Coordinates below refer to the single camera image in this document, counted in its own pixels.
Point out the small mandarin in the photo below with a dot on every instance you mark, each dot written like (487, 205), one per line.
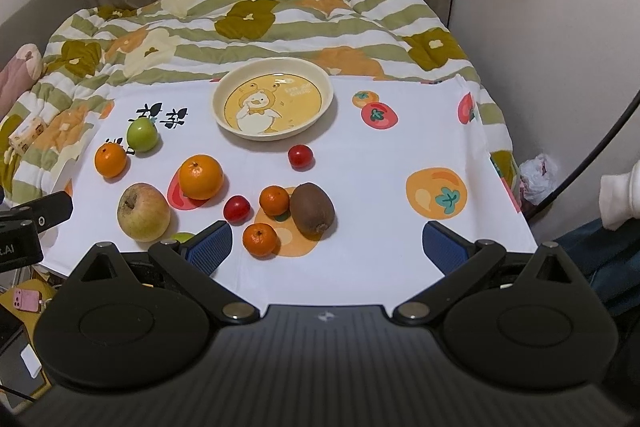
(274, 201)
(260, 240)

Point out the brown kiwi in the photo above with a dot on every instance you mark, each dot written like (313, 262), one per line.
(311, 210)

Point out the orange mandarin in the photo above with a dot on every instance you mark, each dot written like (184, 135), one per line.
(110, 160)

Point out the white plastic bag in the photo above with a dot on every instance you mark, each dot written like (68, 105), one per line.
(538, 179)

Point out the white sleeve forearm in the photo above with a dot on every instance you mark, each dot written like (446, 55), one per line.
(619, 198)

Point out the grey headboard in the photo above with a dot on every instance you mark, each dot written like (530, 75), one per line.
(34, 24)

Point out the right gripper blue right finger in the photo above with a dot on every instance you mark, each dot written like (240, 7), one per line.
(464, 265)

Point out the cream duck print plate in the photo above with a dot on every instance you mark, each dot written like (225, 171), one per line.
(272, 98)

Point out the red cherry tomato front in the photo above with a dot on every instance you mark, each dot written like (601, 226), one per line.
(237, 209)

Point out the white fruit print cloth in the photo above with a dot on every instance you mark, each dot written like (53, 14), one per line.
(390, 155)

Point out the large yellow-red apple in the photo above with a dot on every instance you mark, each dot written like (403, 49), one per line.
(143, 213)

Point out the pink phone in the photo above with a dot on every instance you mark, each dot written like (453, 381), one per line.
(26, 300)

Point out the large orange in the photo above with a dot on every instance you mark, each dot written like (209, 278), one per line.
(200, 177)

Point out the red cherry tomato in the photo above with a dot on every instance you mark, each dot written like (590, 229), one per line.
(300, 157)
(237, 209)

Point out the pink plush toy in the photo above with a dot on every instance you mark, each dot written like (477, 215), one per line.
(19, 75)

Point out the small mandarin front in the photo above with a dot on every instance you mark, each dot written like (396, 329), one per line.
(260, 240)

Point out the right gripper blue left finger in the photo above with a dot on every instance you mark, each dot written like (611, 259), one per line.
(191, 265)

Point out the green apple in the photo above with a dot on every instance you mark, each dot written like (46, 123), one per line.
(142, 135)
(182, 237)

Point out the tissue pack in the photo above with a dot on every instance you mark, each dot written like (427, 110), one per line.
(26, 133)

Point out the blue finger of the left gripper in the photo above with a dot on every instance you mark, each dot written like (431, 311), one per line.
(43, 213)

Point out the striped floral quilt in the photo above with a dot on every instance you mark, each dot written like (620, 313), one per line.
(99, 49)

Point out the red cherry tomato back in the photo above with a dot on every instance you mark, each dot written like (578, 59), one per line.
(300, 157)

